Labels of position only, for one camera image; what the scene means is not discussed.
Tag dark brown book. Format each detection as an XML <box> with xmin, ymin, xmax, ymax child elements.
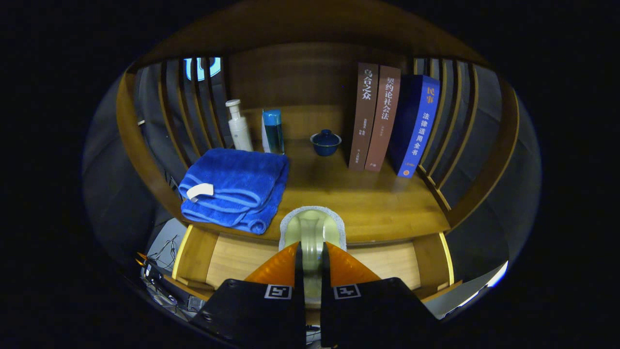
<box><xmin>348</xmin><ymin>62</ymin><xmax>379</xmax><ymax>171</ymax></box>

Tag wooden countertop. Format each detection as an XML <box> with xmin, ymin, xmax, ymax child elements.
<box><xmin>191</xmin><ymin>138</ymin><xmax>451</xmax><ymax>244</ymax></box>

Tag reddish brown book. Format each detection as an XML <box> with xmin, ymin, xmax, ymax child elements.
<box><xmin>364</xmin><ymin>65</ymin><xmax>402</xmax><ymax>173</ymax></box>

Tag white pump bottle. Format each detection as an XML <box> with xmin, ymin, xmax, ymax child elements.
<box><xmin>225</xmin><ymin>99</ymin><xmax>254</xmax><ymax>152</ymax></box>

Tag brown wooden cabinet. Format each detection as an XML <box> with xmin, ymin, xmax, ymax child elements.
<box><xmin>115</xmin><ymin>2</ymin><xmax>520</xmax><ymax>243</ymax></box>

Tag green handled scrub sponge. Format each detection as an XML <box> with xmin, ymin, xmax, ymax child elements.
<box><xmin>279</xmin><ymin>206</ymin><xmax>347</xmax><ymax>301</ymax></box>

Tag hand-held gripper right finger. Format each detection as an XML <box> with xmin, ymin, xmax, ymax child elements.
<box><xmin>320</xmin><ymin>241</ymin><xmax>442</xmax><ymax>349</ymax></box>

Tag tangled floor cables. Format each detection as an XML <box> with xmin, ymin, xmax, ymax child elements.
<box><xmin>145</xmin><ymin>235</ymin><xmax>181</xmax><ymax>272</ymax></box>

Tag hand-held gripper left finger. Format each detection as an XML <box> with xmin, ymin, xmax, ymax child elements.
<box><xmin>189</xmin><ymin>241</ymin><xmax>307</xmax><ymax>349</ymax></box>

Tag dark blue lidded teacup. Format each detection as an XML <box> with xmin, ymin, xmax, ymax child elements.
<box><xmin>310</xmin><ymin>129</ymin><xmax>342</xmax><ymax>157</ymax></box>

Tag brown wooden drawer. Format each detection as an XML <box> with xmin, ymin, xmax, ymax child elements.
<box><xmin>172</xmin><ymin>224</ymin><xmax>463</xmax><ymax>303</ymax></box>

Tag teal bottle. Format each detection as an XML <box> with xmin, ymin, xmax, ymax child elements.
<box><xmin>262</xmin><ymin>110</ymin><xmax>285</xmax><ymax>155</ymax></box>

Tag folded blue towel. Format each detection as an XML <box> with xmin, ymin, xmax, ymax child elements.
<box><xmin>178</xmin><ymin>148</ymin><xmax>290</xmax><ymax>235</ymax></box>

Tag blue book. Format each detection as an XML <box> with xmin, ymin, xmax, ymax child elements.
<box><xmin>389</xmin><ymin>74</ymin><xmax>441</xmax><ymax>178</ymax></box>

